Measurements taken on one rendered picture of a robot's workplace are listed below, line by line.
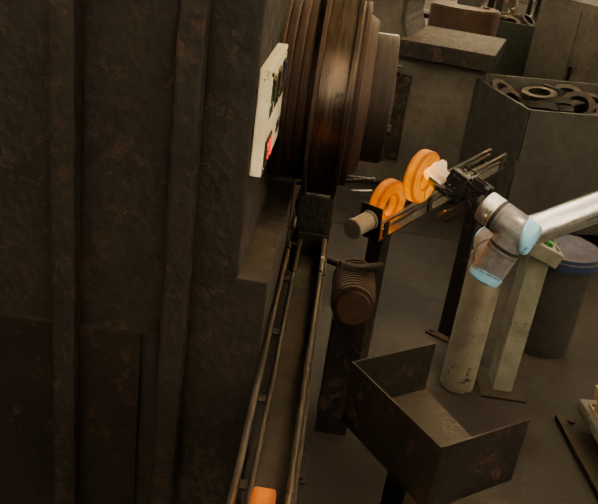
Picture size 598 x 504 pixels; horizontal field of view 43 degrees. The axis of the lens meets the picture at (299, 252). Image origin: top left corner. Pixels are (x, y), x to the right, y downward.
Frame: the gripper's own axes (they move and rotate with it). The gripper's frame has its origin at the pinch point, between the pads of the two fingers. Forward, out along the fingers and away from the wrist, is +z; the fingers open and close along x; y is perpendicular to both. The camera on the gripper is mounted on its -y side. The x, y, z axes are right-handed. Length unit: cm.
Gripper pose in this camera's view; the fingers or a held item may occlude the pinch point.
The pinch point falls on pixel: (423, 170)
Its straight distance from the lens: 217.5
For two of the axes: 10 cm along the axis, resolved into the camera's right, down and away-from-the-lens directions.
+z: -7.0, -6.0, 4.0
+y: 3.3, -7.6, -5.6
